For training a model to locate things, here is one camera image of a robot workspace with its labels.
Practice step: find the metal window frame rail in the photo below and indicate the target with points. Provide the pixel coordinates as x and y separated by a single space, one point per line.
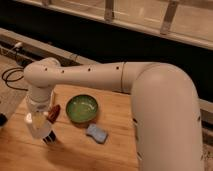
186 21

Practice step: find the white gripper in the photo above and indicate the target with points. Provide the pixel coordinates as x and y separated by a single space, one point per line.
40 127

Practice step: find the red brown ceramic cup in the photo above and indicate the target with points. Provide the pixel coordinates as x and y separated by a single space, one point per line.
53 113

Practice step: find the green ceramic bowl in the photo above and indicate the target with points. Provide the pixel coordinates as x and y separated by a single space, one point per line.
82 108

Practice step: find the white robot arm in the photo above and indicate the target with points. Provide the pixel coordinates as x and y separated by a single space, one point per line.
164 104

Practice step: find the white plug with cable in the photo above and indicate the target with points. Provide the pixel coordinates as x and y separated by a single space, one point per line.
17 46

